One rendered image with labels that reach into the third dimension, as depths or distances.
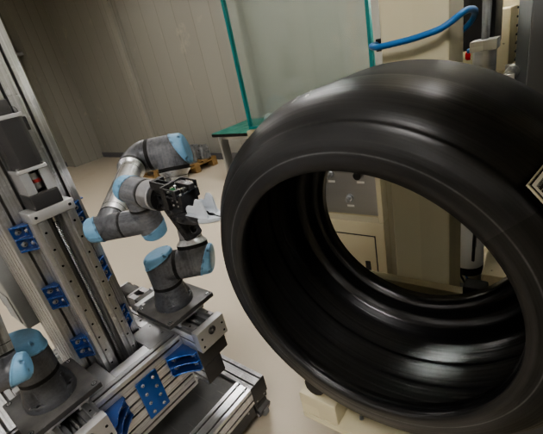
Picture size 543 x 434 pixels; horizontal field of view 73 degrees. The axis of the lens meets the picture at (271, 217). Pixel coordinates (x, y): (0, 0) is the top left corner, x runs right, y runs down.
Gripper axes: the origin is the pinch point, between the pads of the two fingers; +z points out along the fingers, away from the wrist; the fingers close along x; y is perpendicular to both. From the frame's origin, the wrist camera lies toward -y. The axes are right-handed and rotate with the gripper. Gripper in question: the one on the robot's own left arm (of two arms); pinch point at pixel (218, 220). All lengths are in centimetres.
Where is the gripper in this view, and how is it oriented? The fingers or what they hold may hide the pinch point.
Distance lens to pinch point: 84.4
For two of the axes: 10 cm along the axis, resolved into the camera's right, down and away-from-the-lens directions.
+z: 8.2, 2.0, -5.4
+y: -1.1, -8.6, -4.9
